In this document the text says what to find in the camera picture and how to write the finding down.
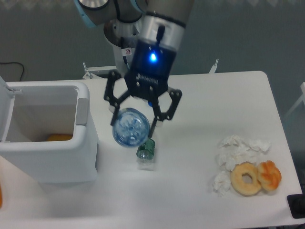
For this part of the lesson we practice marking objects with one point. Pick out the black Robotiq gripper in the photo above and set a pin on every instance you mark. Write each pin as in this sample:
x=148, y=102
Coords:
x=147, y=79

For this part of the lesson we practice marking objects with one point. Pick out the blue label plastic bottle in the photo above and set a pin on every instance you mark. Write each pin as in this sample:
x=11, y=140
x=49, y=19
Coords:
x=131, y=128

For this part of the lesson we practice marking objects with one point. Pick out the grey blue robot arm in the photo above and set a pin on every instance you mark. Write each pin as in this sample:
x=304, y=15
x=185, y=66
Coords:
x=154, y=29

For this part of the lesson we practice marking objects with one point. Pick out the green label plastic bottle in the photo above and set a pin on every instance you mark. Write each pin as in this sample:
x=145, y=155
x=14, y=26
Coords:
x=146, y=155

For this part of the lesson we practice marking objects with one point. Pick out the orange item in trash can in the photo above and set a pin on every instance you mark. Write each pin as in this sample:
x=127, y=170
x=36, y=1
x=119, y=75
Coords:
x=59, y=137

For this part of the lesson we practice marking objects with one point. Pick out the white trash can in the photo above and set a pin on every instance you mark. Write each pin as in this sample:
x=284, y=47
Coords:
x=30, y=112

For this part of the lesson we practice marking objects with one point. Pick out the large crumpled white tissue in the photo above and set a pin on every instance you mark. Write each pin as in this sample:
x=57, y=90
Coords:
x=235, y=150

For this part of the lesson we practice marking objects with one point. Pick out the small crumpled white tissue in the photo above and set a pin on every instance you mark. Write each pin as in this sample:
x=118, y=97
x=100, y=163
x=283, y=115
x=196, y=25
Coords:
x=221, y=183

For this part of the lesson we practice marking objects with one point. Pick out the orange glazed twisted pastry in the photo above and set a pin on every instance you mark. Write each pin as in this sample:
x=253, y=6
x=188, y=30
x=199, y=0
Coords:
x=268, y=175

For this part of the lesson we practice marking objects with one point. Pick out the orange object at left edge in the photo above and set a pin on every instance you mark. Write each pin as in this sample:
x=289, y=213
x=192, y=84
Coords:
x=1, y=197

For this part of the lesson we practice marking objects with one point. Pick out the black device at table corner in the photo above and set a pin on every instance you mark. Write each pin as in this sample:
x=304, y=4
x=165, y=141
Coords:
x=296, y=204

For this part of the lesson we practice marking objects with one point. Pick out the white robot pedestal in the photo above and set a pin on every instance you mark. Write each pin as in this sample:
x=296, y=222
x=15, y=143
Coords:
x=123, y=38

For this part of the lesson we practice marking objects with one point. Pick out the white table frame bracket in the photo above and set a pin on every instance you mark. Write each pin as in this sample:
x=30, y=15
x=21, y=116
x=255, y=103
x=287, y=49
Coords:
x=94, y=72

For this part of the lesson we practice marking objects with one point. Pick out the plain ring donut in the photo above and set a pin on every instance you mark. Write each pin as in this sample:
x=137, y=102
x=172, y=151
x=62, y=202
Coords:
x=244, y=179

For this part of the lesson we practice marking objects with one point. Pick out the white frame at right edge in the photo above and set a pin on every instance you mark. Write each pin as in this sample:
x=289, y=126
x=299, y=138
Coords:
x=300, y=100

